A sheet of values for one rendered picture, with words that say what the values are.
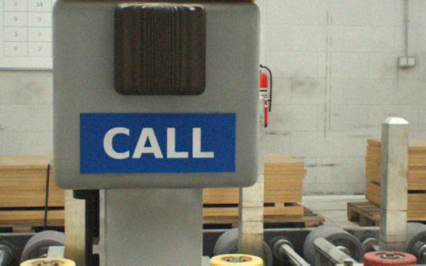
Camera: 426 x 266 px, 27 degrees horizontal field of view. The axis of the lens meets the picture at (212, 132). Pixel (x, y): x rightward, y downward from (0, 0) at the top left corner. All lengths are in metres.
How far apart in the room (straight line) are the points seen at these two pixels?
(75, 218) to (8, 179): 4.81
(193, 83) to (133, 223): 0.06
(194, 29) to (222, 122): 0.03
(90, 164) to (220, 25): 0.06
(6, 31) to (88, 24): 7.19
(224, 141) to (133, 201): 0.04
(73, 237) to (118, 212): 1.11
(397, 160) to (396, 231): 0.12
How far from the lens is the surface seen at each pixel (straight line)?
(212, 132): 0.30
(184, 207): 0.32
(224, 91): 0.30
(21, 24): 7.48
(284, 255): 1.90
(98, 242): 0.33
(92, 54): 0.30
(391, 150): 1.50
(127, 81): 0.29
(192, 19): 0.29
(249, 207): 1.45
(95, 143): 0.30
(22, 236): 1.97
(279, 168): 6.39
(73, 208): 1.42
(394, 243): 1.52
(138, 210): 0.32
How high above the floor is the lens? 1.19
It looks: 4 degrees down
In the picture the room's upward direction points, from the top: straight up
